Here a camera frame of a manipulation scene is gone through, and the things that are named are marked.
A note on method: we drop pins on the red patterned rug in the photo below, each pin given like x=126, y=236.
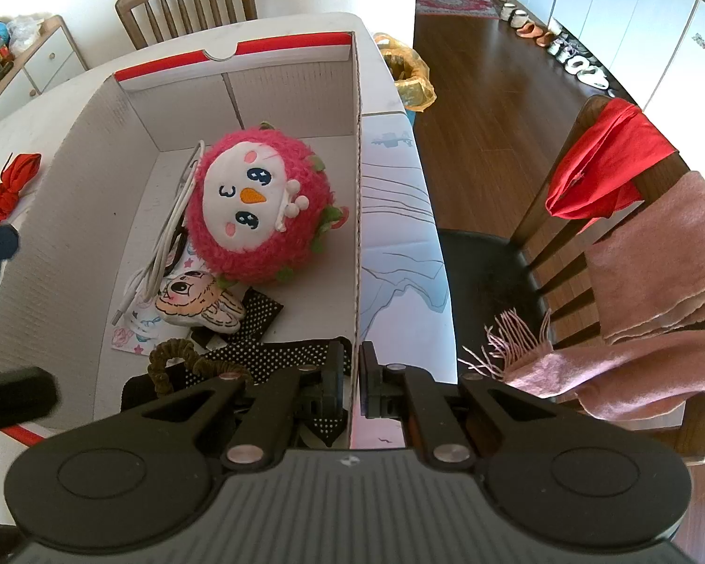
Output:
x=477, y=8

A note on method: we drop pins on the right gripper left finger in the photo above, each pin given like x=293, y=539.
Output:
x=334, y=397

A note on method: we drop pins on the wooden slat chair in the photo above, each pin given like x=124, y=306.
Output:
x=154, y=21

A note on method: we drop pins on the white drawer cabinet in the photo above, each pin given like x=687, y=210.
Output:
x=51, y=60

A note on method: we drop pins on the pink round plush toy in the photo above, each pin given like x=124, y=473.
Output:
x=260, y=206

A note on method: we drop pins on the large white wall cupboard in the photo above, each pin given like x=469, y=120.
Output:
x=651, y=50

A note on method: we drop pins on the yellow plastic bag bin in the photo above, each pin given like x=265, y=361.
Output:
x=409, y=72

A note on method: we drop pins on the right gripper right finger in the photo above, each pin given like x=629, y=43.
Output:
x=373, y=390

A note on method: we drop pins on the black polka dot cloth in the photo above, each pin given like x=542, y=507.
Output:
x=245, y=347

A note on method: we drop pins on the red cloth on chair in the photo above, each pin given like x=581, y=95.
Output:
x=595, y=178

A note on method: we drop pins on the beige face plush keychain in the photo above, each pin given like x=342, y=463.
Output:
x=196, y=299

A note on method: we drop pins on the pink fringed scarf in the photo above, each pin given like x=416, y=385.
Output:
x=648, y=280

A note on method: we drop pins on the wooden chair with black seat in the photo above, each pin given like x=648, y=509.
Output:
x=488, y=274

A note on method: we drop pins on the brown scrunchie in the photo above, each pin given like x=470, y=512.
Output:
x=182, y=353

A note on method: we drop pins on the patterned face mask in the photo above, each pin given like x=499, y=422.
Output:
x=141, y=327

